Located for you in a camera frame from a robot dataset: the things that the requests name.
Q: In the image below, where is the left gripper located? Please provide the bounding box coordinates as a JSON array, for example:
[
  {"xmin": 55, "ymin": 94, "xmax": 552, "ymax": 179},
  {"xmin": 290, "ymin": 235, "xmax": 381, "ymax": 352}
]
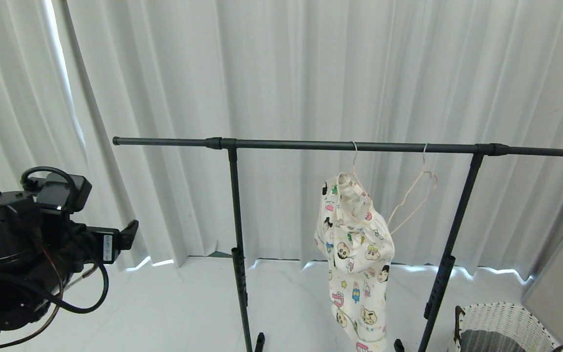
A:
[{"xmin": 69, "ymin": 220, "xmax": 139, "ymax": 268}]

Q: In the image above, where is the cream printed garment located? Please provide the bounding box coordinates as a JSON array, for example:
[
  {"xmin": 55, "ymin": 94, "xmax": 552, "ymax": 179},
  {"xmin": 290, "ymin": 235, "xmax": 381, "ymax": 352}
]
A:
[{"xmin": 314, "ymin": 172, "xmax": 395, "ymax": 352}]

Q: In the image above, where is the pink clothes hanger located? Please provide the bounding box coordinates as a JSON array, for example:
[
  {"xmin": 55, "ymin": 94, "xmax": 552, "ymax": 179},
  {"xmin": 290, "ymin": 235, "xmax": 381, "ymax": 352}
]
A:
[
  {"xmin": 350, "ymin": 142, "xmax": 375, "ymax": 206},
  {"xmin": 388, "ymin": 143, "xmax": 437, "ymax": 235}
]

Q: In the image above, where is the black clothes rack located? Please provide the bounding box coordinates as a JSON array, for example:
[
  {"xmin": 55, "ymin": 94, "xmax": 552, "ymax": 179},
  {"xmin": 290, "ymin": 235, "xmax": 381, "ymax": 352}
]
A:
[{"xmin": 113, "ymin": 137, "xmax": 563, "ymax": 352}]

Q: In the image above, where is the white laundry basket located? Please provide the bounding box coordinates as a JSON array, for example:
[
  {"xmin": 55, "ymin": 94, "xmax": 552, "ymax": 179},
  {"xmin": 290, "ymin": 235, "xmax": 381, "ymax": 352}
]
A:
[{"xmin": 453, "ymin": 302, "xmax": 563, "ymax": 352}]

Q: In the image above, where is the white curtain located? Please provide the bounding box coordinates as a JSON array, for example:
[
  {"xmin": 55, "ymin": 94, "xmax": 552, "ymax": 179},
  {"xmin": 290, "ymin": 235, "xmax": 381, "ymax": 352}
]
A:
[{"xmin": 0, "ymin": 0, "xmax": 563, "ymax": 284}]

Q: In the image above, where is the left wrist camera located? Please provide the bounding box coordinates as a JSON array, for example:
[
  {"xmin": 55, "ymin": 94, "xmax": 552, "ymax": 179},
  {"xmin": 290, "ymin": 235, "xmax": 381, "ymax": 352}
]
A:
[{"xmin": 20, "ymin": 171, "xmax": 92, "ymax": 230}]

